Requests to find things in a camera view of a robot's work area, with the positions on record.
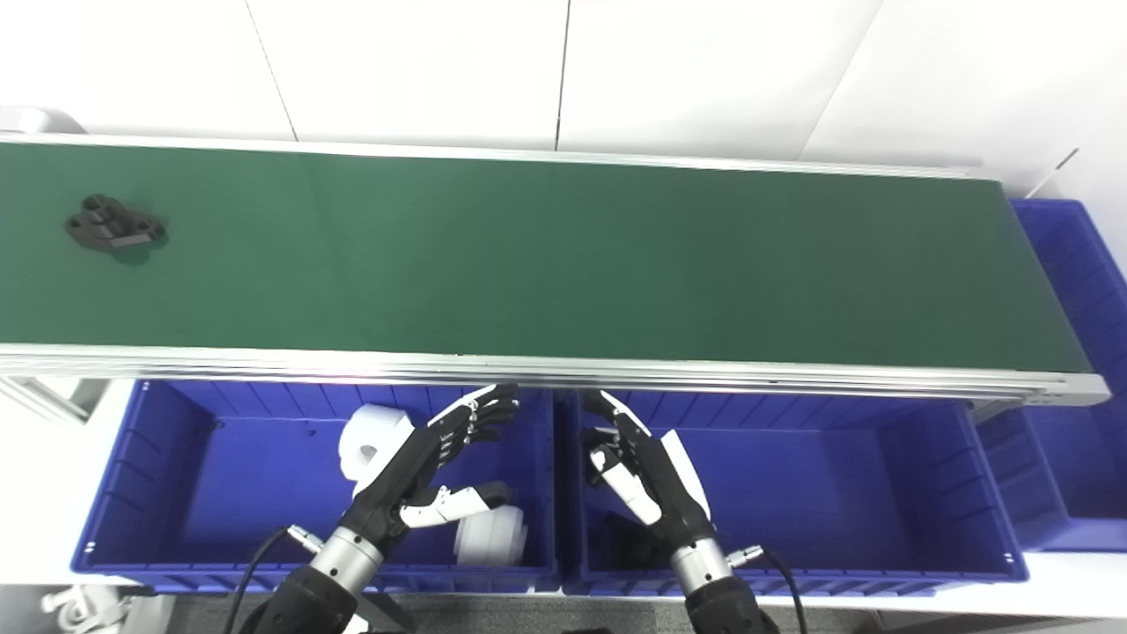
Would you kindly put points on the grey conveyor motor housing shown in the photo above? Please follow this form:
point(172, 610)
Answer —
point(35, 121)

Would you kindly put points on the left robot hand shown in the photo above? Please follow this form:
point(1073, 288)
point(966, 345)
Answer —
point(414, 480)

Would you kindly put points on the white plastic object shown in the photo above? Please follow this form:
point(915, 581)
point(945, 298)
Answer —
point(84, 609)

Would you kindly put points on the white cylindrical part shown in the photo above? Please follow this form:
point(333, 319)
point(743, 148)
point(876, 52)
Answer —
point(387, 424)
point(493, 539)

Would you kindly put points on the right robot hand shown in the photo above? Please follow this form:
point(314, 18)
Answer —
point(656, 480)

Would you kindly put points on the blue plastic bin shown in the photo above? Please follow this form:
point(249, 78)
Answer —
point(836, 493)
point(246, 480)
point(1085, 458)

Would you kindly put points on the black flanged metal part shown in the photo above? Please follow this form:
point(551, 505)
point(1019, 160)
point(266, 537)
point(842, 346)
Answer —
point(113, 224)

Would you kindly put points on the green conveyor belt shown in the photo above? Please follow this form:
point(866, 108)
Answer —
point(563, 264)

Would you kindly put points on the aluminium conveyor leg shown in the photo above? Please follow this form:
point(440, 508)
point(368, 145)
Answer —
point(44, 398)

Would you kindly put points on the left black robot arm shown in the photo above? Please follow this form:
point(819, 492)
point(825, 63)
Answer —
point(317, 594)

